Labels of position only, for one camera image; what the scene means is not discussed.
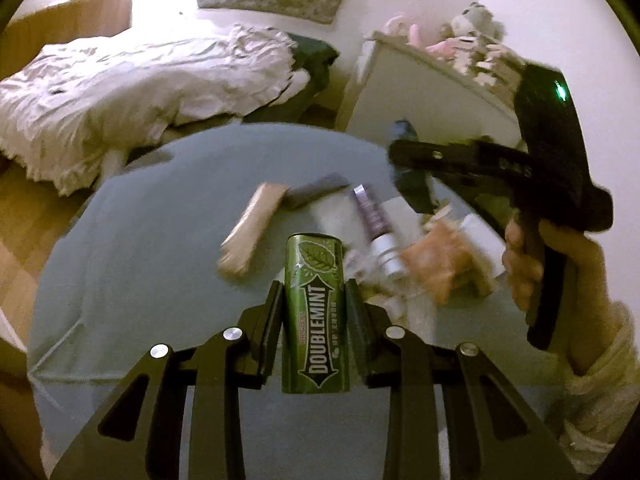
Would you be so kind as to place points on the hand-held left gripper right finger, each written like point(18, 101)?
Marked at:
point(357, 330)

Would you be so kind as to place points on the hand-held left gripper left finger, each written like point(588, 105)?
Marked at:
point(272, 330)

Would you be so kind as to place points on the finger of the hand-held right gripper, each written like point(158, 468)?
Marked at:
point(420, 190)
point(430, 155)

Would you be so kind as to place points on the green chewing gum box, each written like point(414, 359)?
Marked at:
point(312, 310)

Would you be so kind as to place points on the person's right forearm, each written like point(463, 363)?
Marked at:
point(605, 400)

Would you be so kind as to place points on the person's right hand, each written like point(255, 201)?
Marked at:
point(582, 285)

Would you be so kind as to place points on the purple tube with silver cap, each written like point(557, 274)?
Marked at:
point(372, 215)

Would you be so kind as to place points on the white cabinet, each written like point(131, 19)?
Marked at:
point(425, 95)

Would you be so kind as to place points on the orange snack packet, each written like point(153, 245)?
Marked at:
point(440, 260)

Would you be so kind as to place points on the dark grey packet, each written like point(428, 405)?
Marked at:
point(315, 191)

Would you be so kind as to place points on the pink plush toy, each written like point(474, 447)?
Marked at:
point(440, 47)

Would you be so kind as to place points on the grey plush toy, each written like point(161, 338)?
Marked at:
point(475, 17)

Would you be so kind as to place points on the dark cloth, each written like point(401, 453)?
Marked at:
point(315, 60)

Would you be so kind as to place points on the white crumpled duvet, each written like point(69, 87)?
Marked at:
point(125, 90)

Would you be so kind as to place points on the wooden headboard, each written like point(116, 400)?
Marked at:
point(75, 15)

